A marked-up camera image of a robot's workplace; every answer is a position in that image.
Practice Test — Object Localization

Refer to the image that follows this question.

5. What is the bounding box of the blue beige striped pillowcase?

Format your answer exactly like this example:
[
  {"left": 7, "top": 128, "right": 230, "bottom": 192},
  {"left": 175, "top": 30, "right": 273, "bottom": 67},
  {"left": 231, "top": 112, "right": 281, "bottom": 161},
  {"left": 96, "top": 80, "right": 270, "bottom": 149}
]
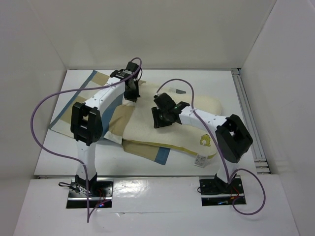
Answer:
[{"left": 48, "top": 69, "right": 188, "bottom": 167}]

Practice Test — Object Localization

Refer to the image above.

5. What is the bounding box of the cream yellow-edged pillow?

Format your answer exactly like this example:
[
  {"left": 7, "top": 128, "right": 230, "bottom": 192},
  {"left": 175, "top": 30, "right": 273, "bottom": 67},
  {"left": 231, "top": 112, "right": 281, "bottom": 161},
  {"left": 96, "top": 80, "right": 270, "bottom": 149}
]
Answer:
[{"left": 123, "top": 82, "right": 217, "bottom": 158}]

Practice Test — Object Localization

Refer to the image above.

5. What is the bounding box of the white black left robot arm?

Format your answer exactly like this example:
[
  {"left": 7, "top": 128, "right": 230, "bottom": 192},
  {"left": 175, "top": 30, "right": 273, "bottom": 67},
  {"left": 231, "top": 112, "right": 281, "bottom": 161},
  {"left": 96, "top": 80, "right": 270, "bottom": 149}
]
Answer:
[{"left": 70, "top": 60, "right": 142, "bottom": 196}]

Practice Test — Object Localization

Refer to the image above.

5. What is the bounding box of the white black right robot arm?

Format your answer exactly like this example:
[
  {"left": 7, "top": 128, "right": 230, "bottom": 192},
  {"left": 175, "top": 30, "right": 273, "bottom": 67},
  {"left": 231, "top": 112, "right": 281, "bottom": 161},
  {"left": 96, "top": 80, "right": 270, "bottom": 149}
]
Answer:
[{"left": 152, "top": 93, "right": 253, "bottom": 193}]

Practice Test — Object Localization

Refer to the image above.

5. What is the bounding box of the white pillow care label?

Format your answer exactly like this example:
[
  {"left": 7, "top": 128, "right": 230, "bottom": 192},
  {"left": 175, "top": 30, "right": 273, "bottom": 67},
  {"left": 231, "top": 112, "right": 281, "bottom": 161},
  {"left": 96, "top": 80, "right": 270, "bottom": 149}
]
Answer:
[{"left": 194, "top": 154, "right": 208, "bottom": 168}]

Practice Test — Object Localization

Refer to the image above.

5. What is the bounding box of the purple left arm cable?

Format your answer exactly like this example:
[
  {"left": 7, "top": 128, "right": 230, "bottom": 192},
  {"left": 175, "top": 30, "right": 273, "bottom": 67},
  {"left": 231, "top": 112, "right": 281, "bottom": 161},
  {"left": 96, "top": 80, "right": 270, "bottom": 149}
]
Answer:
[{"left": 30, "top": 57, "right": 143, "bottom": 224}]

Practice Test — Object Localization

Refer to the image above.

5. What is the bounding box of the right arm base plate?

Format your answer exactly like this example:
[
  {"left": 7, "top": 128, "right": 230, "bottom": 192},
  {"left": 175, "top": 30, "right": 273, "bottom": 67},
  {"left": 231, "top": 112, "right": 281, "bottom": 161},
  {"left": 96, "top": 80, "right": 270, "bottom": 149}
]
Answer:
[{"left": 197, "top": 177, "right": 247, "bottom": 207}]

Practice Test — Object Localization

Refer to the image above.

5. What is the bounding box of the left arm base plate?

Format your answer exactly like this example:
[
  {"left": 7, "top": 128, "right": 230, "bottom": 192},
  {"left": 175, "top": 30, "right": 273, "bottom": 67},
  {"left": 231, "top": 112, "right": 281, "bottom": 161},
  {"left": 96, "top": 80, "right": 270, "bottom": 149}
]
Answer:
[{"left": 58, "top": 178, "right": 114, "bottom": 209}]

